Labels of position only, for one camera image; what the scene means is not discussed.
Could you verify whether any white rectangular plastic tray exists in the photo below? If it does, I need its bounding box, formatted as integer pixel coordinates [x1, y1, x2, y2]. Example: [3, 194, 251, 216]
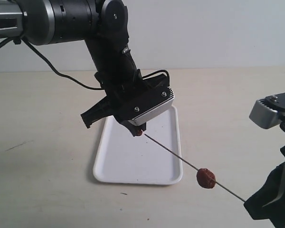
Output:
[93, 106, 183, 185]

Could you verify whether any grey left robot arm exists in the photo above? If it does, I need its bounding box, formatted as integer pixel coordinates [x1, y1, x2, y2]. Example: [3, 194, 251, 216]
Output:
[0, 0, 174, 136]

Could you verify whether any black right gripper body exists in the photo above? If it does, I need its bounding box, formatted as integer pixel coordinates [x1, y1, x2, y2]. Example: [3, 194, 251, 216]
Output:
[244, 146, 285, 228]

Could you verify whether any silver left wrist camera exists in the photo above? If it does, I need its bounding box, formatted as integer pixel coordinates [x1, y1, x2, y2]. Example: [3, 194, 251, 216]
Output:
[114, 86, 175, 131]

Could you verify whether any thin metal skewer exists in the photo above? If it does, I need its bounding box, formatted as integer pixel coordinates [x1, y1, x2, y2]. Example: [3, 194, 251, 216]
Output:
[144, 133, 246, 202]

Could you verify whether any dark red round fruit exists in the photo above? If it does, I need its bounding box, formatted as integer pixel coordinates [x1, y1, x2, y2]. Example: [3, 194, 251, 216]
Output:
[136, 130, 143, 136]
[196, 168, 216, 189]

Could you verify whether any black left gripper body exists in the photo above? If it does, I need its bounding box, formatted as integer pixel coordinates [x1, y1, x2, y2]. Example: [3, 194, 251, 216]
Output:
[81, 71, 170, 128]

